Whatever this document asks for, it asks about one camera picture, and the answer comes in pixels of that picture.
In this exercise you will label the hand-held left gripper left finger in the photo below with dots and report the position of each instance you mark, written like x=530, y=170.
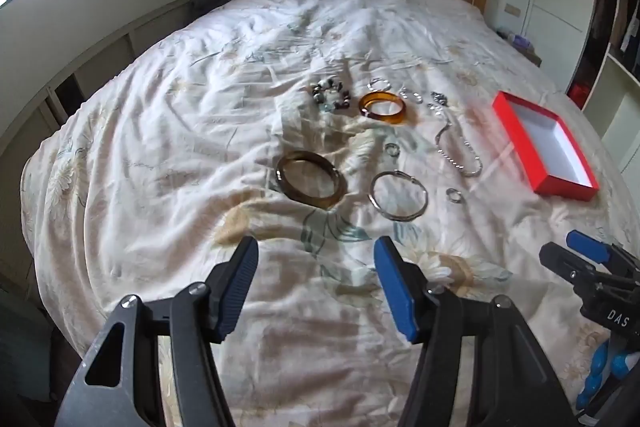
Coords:
x=240, y=287

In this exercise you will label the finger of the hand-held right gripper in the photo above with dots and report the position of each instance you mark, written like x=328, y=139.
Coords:
x=587, y=244
x=565, y=259

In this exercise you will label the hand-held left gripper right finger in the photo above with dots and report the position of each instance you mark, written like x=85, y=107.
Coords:
x=395, y=287

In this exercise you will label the silver bangle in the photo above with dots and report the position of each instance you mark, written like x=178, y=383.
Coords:
x=372, y=202

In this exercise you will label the red jewelry box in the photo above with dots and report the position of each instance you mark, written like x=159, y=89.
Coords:
x=560, y=144

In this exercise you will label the dark brown bangle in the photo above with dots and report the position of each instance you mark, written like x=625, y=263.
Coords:
x=286, y=187

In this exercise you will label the amber bangle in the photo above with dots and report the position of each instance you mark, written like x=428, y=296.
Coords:
x=390, y=118

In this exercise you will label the person's right hand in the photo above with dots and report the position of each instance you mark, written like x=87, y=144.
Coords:
x=602, y=374

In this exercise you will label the open white shelf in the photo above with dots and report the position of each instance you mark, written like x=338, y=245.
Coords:
x=625, y=107

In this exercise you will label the red bag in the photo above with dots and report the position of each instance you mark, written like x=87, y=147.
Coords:
x=580, y=94

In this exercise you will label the floral bed blanket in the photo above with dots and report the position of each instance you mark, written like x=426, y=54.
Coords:
x=210, y=117

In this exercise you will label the silver hoop earrings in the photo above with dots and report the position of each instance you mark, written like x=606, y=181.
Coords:
x=374, y=84
x=406, y=96

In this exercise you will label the dark metal charm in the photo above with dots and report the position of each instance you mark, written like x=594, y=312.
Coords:
x=439, y=97

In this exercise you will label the wooden nightstand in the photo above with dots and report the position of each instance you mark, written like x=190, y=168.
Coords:
x=525, y=54

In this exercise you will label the purple box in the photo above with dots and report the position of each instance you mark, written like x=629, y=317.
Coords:
x=522, y=42

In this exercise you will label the hanging clothes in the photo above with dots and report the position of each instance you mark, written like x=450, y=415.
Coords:
x=612, y=7

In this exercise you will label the low bedside cabinet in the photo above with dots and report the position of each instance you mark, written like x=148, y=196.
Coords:
x=100, y=57

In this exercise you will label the wall socket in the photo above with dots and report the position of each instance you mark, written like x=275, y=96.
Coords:
x=511, y=10

